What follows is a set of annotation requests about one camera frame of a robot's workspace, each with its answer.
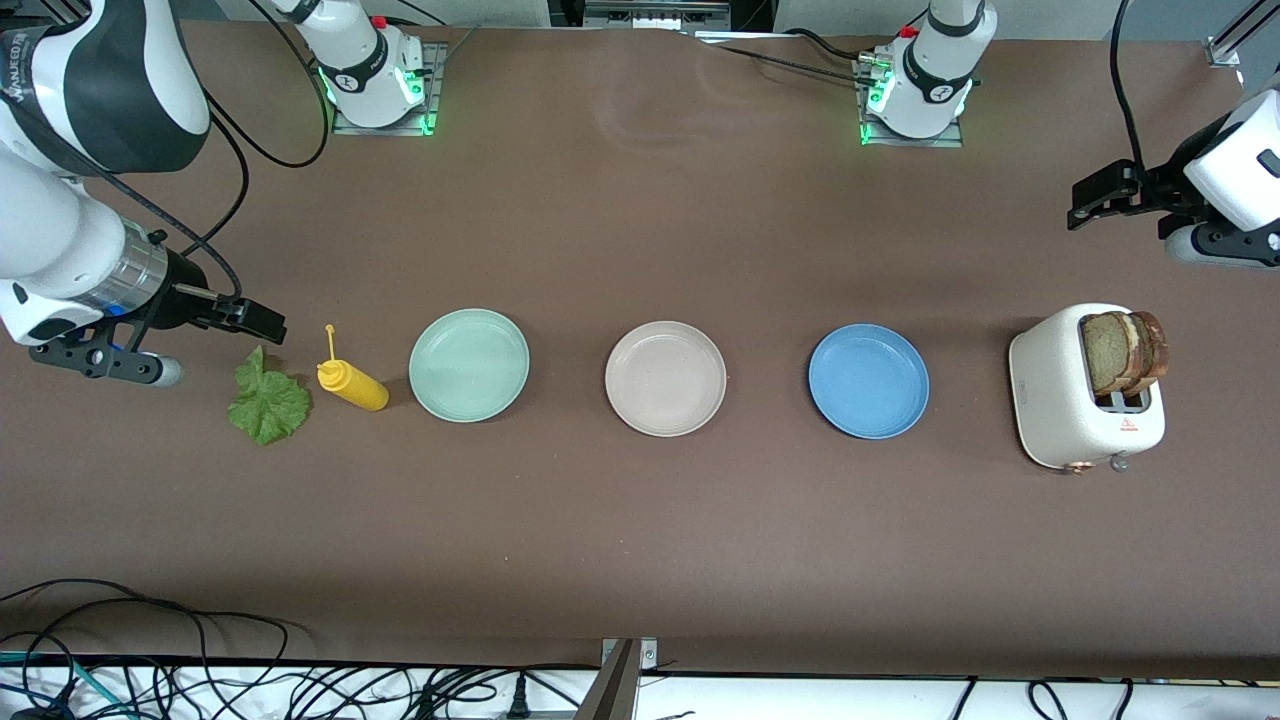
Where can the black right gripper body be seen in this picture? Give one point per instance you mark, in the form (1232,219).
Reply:
(184,297)

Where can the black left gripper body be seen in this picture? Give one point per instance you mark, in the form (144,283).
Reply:
(1167,183)

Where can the green lettuce leaf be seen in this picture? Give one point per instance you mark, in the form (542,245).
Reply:
(268,405)

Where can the yellow mustard squeeze bottle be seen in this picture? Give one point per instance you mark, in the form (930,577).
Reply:
(355,385)

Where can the light crust bread slice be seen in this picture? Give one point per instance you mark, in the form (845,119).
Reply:
(1103,350)

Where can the dark crust bread slice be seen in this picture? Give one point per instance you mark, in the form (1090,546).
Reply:
(1152,345)

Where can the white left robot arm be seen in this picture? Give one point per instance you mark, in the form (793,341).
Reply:
(935,60)

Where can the mint green plate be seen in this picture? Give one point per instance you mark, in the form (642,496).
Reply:
(468,365)

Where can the blue plate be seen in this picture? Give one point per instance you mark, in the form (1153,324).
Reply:
(868,380)

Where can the beige plate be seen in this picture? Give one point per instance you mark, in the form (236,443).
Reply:
(665,378)

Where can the white toaster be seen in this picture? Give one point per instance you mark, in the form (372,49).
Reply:
(1050,390)

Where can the black power plug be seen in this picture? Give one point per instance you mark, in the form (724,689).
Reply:
(519,700)

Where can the grey metal device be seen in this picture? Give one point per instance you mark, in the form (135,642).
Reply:
(655,14)

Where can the aluminium frame profile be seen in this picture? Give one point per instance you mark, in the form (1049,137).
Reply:
(1225,50)

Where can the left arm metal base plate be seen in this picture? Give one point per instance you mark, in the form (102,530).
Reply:
(950,141)

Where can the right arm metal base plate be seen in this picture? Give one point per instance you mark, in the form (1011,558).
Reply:
(437,80)

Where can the metal table bracket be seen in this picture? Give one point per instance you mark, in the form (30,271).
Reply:
(615,690)

